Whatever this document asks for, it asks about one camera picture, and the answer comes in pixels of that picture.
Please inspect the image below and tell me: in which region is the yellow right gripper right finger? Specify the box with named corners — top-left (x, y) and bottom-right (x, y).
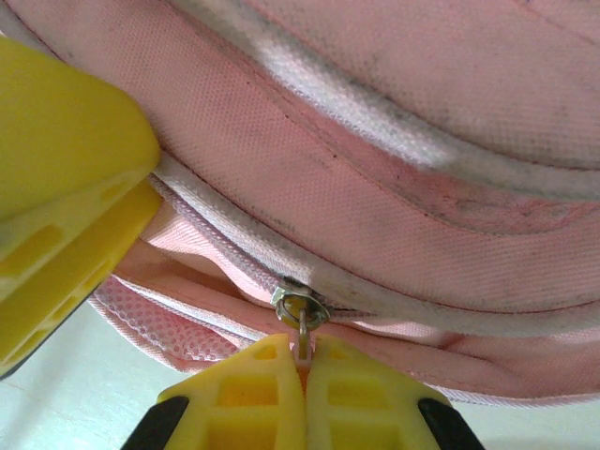
top-left (307, 335), bottom-right (484, 450)

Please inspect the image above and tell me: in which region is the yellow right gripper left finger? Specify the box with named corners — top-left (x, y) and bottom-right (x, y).
top-left (121, 333), bottom-right (308, 450)

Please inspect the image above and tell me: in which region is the pink student backpack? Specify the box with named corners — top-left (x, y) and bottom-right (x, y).
top-left (0, 0), bottom-right (600, 409)

